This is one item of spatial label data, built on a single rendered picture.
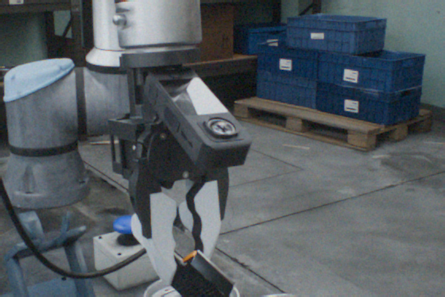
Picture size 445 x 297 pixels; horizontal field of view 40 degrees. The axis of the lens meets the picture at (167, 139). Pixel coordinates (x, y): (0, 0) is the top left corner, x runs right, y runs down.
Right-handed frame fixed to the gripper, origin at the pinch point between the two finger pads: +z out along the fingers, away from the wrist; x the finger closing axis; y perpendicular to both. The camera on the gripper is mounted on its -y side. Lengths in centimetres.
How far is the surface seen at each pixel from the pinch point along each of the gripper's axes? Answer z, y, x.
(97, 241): 4.0, 24.8, -1.1
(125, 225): 1.6, 21.1, -3.5
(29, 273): 7.9, 29.8, 6.7
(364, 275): 75, 118, -147
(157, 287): 6.6, 12.2, -2.9
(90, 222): 6.3, 40.7, -6.5
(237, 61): 0, 347, -258
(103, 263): 6.6, 23.4, -1.2
